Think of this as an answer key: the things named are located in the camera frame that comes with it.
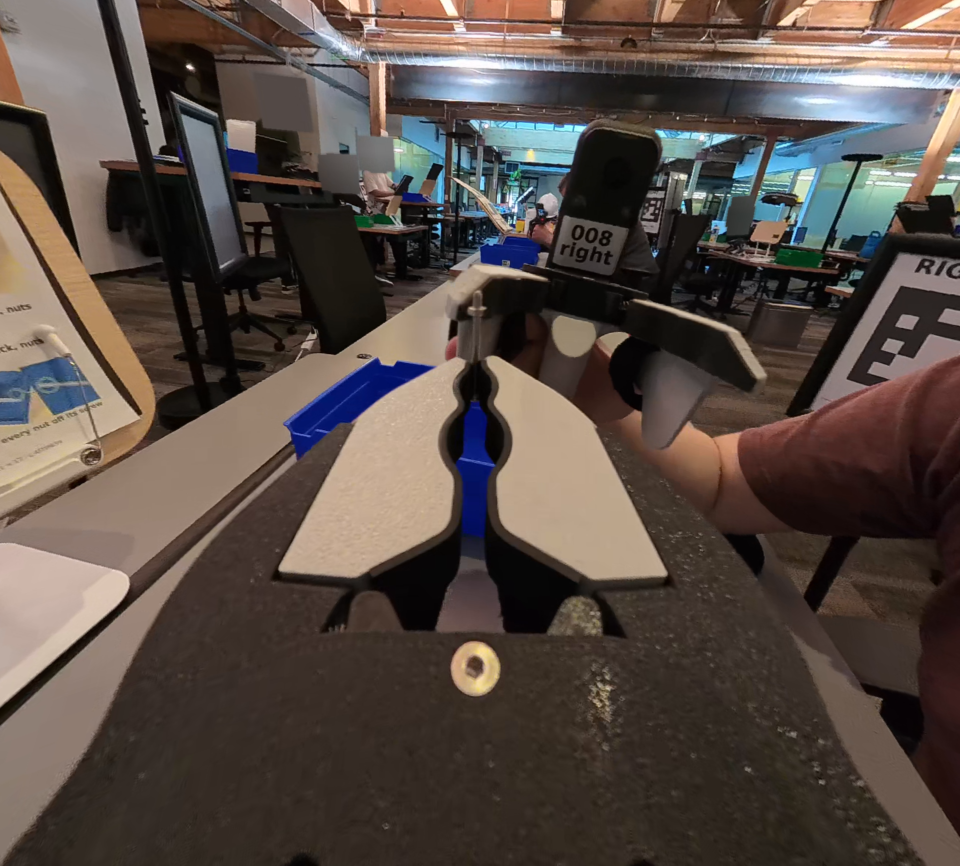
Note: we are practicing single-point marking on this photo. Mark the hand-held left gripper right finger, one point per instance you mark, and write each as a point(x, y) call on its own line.
point(577, 499)

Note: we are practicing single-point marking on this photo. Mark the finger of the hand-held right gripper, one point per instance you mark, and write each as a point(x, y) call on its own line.
point(705, 349)
point(480, 285)

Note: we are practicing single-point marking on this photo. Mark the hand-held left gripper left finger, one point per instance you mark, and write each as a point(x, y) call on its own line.
point(375, 499)

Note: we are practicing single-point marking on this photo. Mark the silver bolt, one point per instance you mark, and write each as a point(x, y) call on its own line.
point(476, 341)

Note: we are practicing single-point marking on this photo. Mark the blue plastic bin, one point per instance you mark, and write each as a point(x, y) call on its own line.
point(510, 254)
point(415, 197)
point(337, 401)

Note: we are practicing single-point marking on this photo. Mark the person's right hand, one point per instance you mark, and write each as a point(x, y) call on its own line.
point(596, 405)

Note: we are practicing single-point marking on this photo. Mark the framed fiducial marker sign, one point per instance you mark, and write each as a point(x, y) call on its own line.
point(651, 210)
point(900, 326)

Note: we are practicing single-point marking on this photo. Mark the grey trash can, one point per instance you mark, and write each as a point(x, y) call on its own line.
point(780, 322)

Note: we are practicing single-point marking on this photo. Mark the black mesh office chair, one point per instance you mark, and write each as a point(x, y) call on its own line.
point(334, 281)
point(682, 251)

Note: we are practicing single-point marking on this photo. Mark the wooden top desk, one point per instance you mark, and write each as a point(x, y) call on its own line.
point(394, 230)
point(772, 266)

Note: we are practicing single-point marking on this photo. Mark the green plastic bin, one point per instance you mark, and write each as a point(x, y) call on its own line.
point(373, 221)
point(799, 257)

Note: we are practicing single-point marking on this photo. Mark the wooden document stand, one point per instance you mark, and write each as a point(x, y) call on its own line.
point(769, 236)

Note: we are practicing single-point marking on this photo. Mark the person's maroon shirt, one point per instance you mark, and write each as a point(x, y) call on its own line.
point(862, 446)

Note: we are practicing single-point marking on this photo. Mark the black floor lamp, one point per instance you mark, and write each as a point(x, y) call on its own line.
point(851, 199)

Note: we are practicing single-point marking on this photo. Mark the black swivel office chair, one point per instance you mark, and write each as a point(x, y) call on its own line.
point(259, 274)

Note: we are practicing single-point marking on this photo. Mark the instruction sheet on stand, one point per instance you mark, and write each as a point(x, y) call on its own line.
point(97, 341)

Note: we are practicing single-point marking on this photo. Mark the white stand base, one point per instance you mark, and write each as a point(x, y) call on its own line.
point(52, 604)

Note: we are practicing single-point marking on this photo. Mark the printed instruction sheet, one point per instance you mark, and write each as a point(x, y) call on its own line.
point(45, 386)

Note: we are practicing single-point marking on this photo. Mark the black pole floor stand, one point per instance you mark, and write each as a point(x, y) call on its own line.
point(120, 56)

